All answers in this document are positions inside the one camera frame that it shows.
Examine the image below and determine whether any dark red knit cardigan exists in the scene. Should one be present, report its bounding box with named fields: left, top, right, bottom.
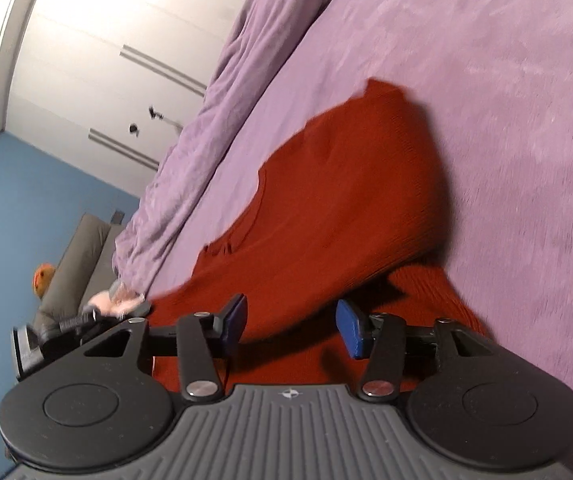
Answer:
left=150, top=79, right=483, bottom=385

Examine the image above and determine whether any orange plush toy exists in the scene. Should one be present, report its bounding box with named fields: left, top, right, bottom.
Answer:
left=32, top=263, right=56, bottom=299

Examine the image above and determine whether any pink plush toy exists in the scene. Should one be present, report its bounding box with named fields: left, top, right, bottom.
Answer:
left=82, top=280, right=151, bottom=320

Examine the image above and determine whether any grey headboard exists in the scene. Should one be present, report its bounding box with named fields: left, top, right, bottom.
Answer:
left=32, top=214, right=124, bottom=332

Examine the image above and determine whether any white wardrobe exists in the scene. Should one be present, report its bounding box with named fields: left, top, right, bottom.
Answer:
left=0, top=0, right=244, bottom=195

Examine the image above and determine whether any purple bed sheet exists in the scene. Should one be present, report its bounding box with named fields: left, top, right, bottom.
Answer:
left=143, top=0, right=573, bottom=480

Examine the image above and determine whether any purple duvet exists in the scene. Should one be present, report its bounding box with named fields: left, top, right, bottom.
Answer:
left=112, top=0, right=329, bottom=295

